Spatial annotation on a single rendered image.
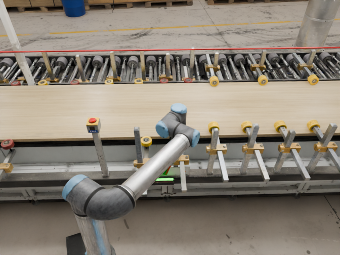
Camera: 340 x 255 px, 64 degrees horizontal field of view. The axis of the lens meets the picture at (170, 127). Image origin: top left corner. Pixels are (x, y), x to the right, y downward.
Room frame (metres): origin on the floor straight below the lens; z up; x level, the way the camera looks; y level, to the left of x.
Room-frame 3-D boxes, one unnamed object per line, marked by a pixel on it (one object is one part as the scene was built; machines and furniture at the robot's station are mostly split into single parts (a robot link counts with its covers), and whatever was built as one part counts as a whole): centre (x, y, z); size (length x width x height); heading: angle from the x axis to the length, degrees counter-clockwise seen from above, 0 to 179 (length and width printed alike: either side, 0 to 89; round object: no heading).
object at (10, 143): (1.37, 1.17, 0.85); 0.08 x 0.08 x 0.11
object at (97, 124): (1.25, 0.47, 1.18); 0.07 x 0.07 x 0.08; 2
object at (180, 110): (1.18, -0.05, 1.32); 0.10 x 0.09 x 0.12; 146
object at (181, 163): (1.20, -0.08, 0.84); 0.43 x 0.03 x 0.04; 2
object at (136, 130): (1.25, 0.21, 0.92); 0.04 x 0.04 x 0.48; 2
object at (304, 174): (1.27, -0.83, 0.95); 0.50 x 0.04 x 0.04; 2
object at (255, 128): (1.28, -0.54, 0.93); 0.04 x 0.04 x 0.48; 2
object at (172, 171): (1.24, -0.01, 0.75); 0.26 x 0.01 x 0.10; 92
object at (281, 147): (1.28, -0.81, 0.95); 0.14 x 0.06 x 0.05; 92
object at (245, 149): (1.28, -0.56, 0.95); 0.14 x 0.06 x 0.05; 92
